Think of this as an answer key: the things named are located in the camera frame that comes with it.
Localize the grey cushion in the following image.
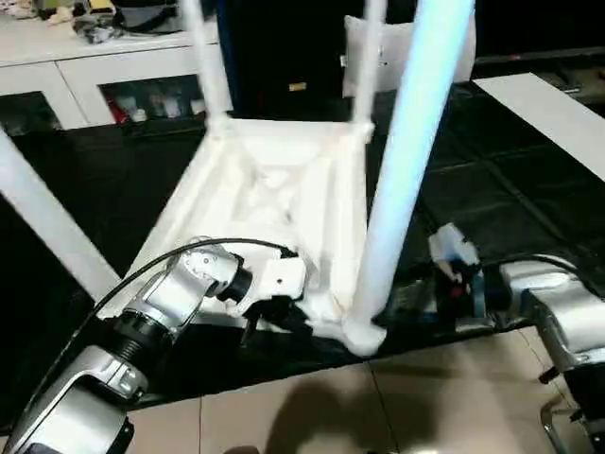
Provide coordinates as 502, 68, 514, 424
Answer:
340, 14, 477, 98

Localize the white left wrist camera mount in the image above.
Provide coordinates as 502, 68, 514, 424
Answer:
226, 257, 307, 318

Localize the dark tangled small object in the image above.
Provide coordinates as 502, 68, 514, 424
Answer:
73, 13, 119, 44

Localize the white plastic table leg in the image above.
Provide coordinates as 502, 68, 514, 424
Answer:
0, 130, 122, 289
352, 0, 387, 129
353, 0, 476, 332
181, 0, 233, 138

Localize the grey rounded device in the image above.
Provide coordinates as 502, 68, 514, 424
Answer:
115, 0, 190, 34

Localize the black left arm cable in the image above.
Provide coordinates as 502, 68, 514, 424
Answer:
18, 236, 297, 427

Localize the black box with yellow label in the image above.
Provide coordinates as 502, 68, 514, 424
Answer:
221, 0, 351, 119

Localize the black work mat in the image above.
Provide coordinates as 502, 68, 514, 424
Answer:
0, 79, 605, 412

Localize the chrome metal frame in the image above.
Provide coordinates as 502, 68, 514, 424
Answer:
541, 396, 605, 454

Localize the white plastic table top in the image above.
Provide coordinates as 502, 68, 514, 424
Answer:
96, 117, 389, 357

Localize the white spotted soft toy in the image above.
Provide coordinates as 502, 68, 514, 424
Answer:
4, 0, 42, 20

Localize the white cabinet with glass doors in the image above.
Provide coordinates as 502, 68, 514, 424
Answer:
0, 18, 235, 131

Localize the white flat board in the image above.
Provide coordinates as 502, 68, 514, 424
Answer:
472, 73, 605, 181

